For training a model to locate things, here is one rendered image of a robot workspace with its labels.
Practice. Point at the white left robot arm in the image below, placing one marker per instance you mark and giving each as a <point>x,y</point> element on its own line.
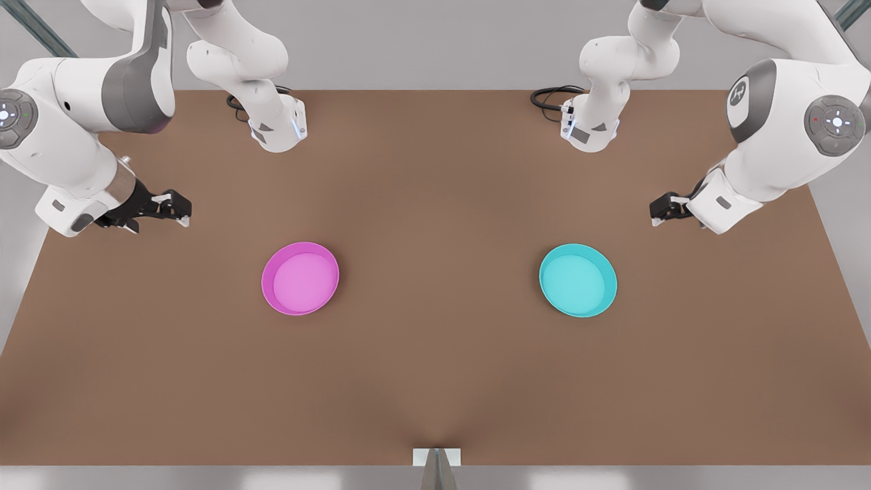
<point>782,116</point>

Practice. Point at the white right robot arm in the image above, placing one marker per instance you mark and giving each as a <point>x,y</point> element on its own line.
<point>64,116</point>

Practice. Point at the blue plate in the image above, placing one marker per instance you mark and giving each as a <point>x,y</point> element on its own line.
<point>578,280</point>

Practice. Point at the pink plate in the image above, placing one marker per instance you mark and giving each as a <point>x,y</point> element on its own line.
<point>300,279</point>

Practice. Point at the silver frame post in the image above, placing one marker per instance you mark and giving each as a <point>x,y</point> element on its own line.
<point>854,12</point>
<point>436,469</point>
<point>41,30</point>

